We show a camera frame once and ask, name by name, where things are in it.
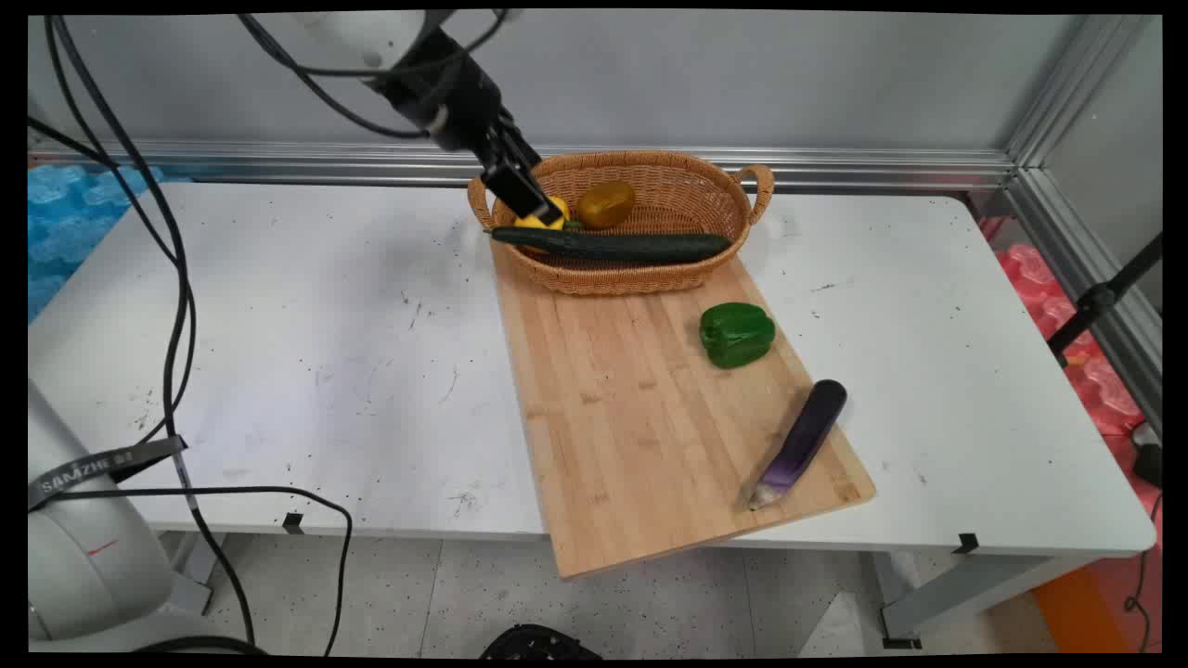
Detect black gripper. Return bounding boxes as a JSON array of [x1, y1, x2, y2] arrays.
[[371, 28, 563, 225]]

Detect brown yellow potato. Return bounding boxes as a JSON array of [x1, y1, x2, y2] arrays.
[[576, 181, 638, 230]]

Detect yellow bell pepper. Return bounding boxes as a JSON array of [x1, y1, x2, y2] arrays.
[[513, 195, 584, 233]]

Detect dark green cucumber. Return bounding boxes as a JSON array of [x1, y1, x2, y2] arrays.
[[487, 225, 734, 264]]

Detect woven wicker basket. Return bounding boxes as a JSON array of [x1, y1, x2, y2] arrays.
[[467, 150, 776, 297]]

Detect green bell pepper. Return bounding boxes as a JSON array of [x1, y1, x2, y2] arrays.
[[699, 302, 777, 370]]

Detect bamboo cutting board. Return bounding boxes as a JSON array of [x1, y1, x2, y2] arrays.
[[489, 243, 877, 581]]

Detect purple eggplant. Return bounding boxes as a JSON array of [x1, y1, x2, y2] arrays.
[[747, 379, 848, 512]]

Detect blue bubble foam sheet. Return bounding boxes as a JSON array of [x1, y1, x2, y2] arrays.
[[28, 163, 166, 324]]

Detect round black floor object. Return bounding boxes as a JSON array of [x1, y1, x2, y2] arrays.
[[479, 623, 604, 660]]

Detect black tripod stand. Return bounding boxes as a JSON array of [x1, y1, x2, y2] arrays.
[[1047, 232, 1163, 368]]

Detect red bubble foam sheet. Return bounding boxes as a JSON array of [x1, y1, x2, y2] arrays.
[[979, 215, 1163, 548]]

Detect grey table leg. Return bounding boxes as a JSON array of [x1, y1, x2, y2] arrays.
[[871, 551, 1098, 650]]

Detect small black device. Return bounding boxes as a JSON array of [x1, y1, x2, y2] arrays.
[[1130, 422, 1163, 491]]

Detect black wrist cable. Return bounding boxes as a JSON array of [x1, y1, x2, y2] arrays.
[[237, 11, 513, 142]]

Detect horizontal aluminium frame rail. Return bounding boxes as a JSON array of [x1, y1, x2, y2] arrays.
[[28, 139, 1017, 193]]

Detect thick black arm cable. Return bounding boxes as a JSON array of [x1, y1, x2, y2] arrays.
[[28, 14, 258, 648]]

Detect thin black looped cable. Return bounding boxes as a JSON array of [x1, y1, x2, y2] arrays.
[[32, 484, 355, 656]]

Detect grey printed velcro strap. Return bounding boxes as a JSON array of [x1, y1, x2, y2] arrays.
[[28, 434, 190, 512]]

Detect angled aluminium frame rail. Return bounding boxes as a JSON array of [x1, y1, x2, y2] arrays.
[[1004, 14, 1163, 437]]

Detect thin black floor cable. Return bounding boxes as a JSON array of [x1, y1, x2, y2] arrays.
[[1121, 490, 1163, 652]]

